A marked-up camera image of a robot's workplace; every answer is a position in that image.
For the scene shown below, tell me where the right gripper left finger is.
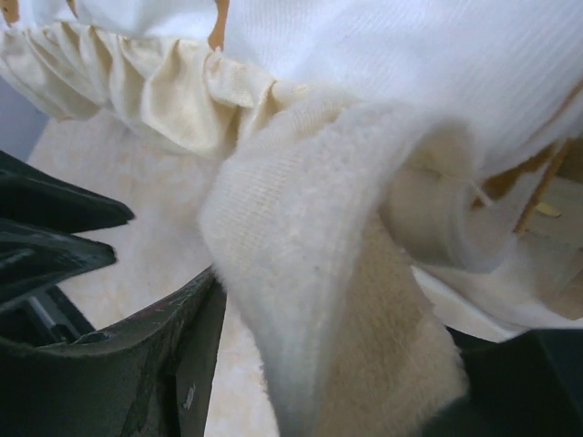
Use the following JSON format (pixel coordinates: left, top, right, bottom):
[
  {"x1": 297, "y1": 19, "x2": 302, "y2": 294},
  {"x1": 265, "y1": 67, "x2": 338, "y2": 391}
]
[{"x1": 1, "y1": 269, "x2": 226, "y2": 437}]

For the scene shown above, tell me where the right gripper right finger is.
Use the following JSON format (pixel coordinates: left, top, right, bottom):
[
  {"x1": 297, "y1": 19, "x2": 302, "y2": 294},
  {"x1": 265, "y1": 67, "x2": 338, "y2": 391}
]
[{"x1": 423, "y1": 329, "x2": 582, "y2": 437}]

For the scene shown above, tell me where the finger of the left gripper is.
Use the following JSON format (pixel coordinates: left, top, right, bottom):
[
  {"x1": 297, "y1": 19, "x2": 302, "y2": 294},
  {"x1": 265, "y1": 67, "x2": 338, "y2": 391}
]
[
  {"x1": 1, "y1": 152, "x2": 135, "y2": 233},
  {"x1": 1, "y1": 220, "x2": 116, "y2": 305}
]

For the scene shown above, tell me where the wooden pet bed frame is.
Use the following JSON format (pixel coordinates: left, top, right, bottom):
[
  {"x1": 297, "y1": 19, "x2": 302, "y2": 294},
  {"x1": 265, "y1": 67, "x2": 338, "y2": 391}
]
[{"x1": 473, "y1": 131, "x2": 583, "y2": 320}]

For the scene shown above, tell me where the bear print white cushion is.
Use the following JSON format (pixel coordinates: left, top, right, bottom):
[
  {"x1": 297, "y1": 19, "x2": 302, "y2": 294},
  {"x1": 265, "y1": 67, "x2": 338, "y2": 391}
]
[{"x1": 1, "y1": 1, "x2": 582, "y2": 436}]

